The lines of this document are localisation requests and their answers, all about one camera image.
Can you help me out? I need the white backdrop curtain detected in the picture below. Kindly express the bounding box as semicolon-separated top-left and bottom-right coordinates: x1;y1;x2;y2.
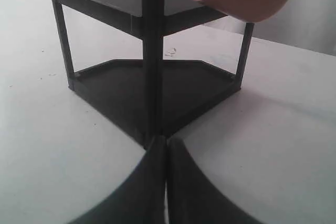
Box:
205;0;335;56

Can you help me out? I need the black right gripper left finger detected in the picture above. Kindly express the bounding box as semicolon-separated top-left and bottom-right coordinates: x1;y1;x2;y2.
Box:
71;136;167;223

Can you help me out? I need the black two-tier metal rack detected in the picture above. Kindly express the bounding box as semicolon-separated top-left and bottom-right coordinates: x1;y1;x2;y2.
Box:
51;0;254;147

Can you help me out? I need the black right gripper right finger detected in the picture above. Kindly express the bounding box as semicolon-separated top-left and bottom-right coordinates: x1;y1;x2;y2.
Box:
167;138;260;223

